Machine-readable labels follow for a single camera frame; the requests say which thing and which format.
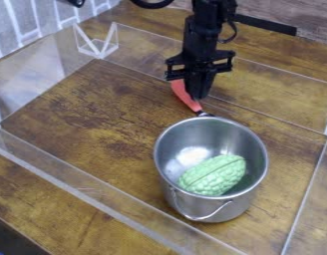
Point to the black wall strip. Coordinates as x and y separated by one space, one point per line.
267 25

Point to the green bitter gourd toy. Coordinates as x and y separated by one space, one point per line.
214 176

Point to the clear acrylic corner bracket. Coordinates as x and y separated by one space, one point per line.
97 48

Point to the stainless steel pot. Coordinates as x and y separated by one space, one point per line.
191 142

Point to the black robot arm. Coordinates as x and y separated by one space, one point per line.
210 14

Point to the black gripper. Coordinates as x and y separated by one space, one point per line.
199 61

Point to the orange handled metal spoon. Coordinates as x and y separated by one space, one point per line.
193 105

